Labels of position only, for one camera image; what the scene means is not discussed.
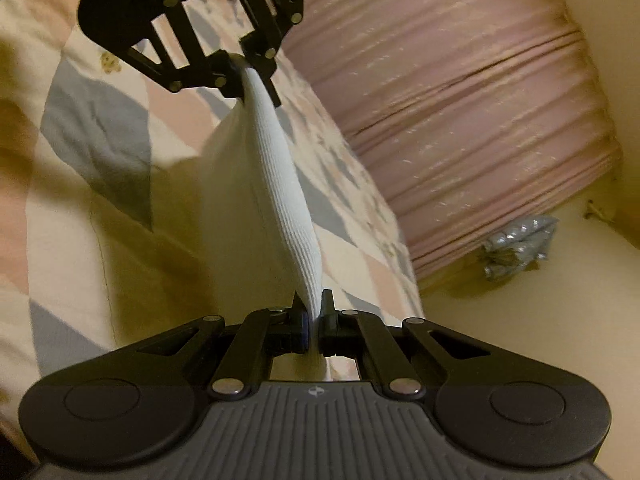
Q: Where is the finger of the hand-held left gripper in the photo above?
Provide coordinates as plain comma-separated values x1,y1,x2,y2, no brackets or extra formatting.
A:
227,0,307,109
127,0,247,100

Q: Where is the silver hanging garment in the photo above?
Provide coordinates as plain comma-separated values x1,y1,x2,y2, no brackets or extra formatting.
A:
480,215,558,281

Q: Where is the checked patchwork quilt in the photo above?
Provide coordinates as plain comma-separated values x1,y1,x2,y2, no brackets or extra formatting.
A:
0,0,426,461

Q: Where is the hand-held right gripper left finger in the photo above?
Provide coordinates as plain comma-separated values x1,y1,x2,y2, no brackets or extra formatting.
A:
132,294,311,401

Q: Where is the white tank top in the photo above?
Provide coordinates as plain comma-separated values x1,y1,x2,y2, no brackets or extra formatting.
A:
197,57,361,383

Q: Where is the pink curtain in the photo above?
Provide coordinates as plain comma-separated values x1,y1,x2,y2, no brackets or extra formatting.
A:
280,0,623,286

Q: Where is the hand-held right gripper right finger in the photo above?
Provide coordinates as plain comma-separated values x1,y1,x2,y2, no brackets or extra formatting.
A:
317,289,493,400

